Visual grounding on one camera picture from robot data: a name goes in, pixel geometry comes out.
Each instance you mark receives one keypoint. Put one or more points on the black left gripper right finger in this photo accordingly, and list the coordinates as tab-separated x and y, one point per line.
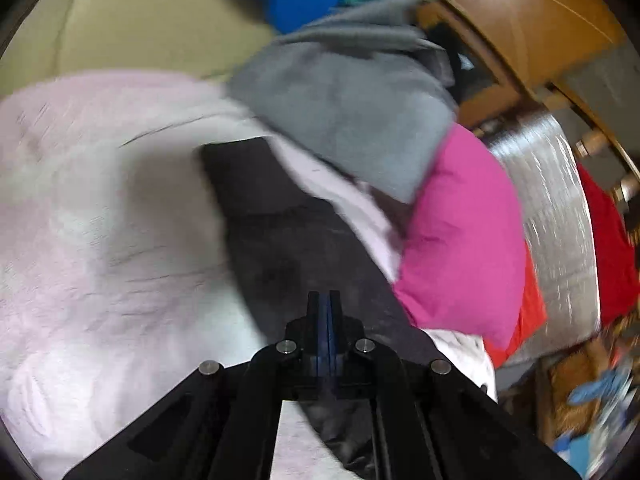
430	421

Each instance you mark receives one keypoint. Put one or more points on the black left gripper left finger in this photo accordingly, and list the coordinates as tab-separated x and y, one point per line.
220	422

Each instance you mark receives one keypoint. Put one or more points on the black puffer jacket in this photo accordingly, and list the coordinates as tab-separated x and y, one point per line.
283	244

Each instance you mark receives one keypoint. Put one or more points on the wicker basket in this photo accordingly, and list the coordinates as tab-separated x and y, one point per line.
557	416

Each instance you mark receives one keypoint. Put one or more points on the red pillow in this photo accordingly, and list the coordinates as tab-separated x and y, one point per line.
532	316

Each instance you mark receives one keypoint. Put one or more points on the magenta pillow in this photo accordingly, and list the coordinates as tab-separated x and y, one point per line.
464	259

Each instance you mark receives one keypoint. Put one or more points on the pink white fleece blanket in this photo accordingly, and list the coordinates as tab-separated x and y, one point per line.
116	281

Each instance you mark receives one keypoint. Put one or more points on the light blue cloth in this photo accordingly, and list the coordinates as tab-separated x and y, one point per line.
611	384

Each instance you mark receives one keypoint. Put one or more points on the silver foil insulation mat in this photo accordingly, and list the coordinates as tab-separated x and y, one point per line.
537	157

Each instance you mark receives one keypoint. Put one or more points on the red cloth on headboard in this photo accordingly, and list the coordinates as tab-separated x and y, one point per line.
617	273

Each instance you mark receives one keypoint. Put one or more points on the grey garment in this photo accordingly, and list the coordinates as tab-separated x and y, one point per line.
363	89

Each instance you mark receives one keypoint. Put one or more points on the brown wooden cabinet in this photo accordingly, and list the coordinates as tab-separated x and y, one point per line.
524	44

